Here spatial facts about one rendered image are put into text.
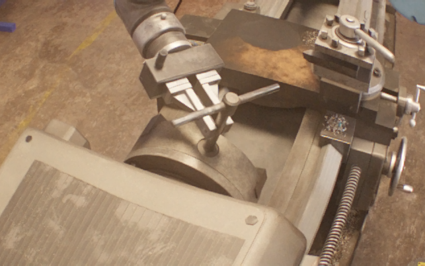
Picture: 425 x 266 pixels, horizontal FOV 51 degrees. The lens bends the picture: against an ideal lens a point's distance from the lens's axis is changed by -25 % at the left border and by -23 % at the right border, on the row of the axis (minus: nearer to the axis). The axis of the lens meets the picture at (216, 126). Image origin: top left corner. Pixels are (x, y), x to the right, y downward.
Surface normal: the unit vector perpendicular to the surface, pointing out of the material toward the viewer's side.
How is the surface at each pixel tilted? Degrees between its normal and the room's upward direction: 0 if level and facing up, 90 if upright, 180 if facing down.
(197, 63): 21
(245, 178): 57
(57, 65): 0
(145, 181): 0
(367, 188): 90
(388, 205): 0
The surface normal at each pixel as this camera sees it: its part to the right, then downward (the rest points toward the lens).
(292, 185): -0.02, -0.71
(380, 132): -0.37, 0.66
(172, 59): 0.31, -0.56
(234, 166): 0.62, -0.35
